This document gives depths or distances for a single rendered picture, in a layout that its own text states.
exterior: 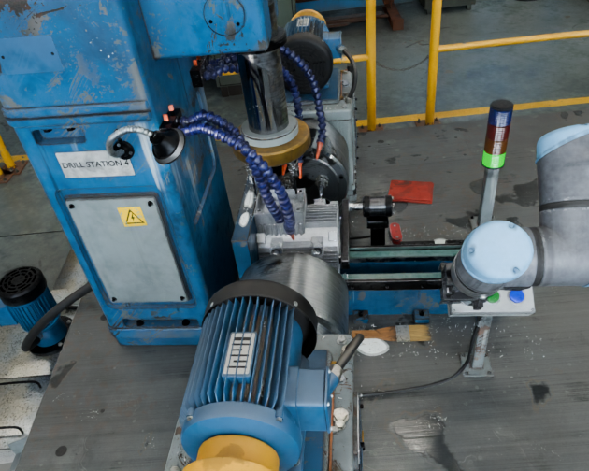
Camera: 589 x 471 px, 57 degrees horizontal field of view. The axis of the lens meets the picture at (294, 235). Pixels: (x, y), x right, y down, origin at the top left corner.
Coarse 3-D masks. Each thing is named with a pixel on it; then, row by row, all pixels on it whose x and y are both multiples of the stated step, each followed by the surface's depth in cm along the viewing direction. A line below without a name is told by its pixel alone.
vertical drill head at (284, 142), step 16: (272, 0) 102; (272, 16) 103; (272, 32) 105; (240, 64) 109; (256, 64) 107; (272, 64) 108; (240, 80) 113; (256, 80) 109; (272, 80) 110; (256, 96) 112; (272, 96) 112; (256, 112) 114; (272, 112) 114; (240, 128) 121; (256, 128) 117; (272, 128) 116; (288, 128) 118; (304, 128) 122; (256, 144) 117; (272, 144) 116; (288, 144) 117; (304, 144) 118; (240, 160) 120; (272, 160) 116; (288, 160) 117; (256, 192) 128
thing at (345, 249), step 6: (342, 204) 149; (348, 204) 149; (342, 210) 147; (348, 210) 147; (342, 216) 145; (348, 216) 145; (342, 222) 143; (348, 222) 143; (342, 228) 141; (348, 228) 141; (342, 234) 140; (348, 234) 139; (342, 240) 138; (348, 240) 138; (342, 246) 136; (348, 246) 136; (342, 252) 134; (348, 252) 134; (342, 258) 133; (348, 258) 132; (342, 264) 133; (348, 264) 133
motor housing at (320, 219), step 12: (324, 204) 138; (336, 204) 138; (312, 216) 134; (324, 216) 134; (336, 216) 133; (312, 228) 134; (324, 228) 134; (336, 228) 133; (288, 240) 134; (300, 240) 134; (324, 240) 133; (264, 252) 134; (288, 252) 134; (300, 252) 134; (324, 252) 133; (336, 252) 132; (336, 264) 134
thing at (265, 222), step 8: (272, 192) 138; (288, 192) 138; (304, 192) 136; (296, 200) 139; (304, 200) 134; (256, 208) 133; (264, 208) 137; (280, 208) 134; (296, 208) 131; (304, 208) 133; (256, 216) 131; (264, 216) 131; (296, 216) 130; (304, 216) 133; (256, 224) 133; (264, 224) 133; (272, 224) 133; (280, 224) 132; (296, 224) 132; (304, 224) 133; (264, 232) 135; (272, 232) 134; (280, 232) 134; (296, 232) 133; (304, 232) 134
